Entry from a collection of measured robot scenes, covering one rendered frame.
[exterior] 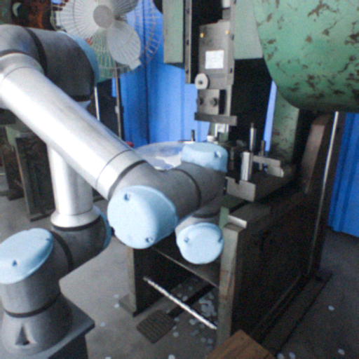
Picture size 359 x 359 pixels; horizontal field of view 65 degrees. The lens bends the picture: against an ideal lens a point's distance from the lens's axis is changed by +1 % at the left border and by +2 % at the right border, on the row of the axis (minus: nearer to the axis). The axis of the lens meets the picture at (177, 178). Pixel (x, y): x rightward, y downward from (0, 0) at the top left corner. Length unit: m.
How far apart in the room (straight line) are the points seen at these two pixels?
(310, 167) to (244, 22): 0.59
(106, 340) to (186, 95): 2.06
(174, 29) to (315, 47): 0.57
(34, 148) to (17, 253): 1.68
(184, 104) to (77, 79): 2.16
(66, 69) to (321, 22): 0.46
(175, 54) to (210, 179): 0.70
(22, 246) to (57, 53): 0.39
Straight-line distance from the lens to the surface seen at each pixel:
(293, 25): 0.61
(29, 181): 2.34
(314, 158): 1.20
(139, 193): 0.32
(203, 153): 0.42
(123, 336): 1.36
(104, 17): 1.64
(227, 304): 0.94
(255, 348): 0.88
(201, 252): 0.47
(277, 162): 0.98
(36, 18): 2.18
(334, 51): 0.62
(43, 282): 0.69
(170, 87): 2.86
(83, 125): 0.41
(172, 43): 1.08
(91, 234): 0.73
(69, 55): 0.63
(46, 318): 0.74
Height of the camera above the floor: 1.01
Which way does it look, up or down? 20 degrees down
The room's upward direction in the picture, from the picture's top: straight up
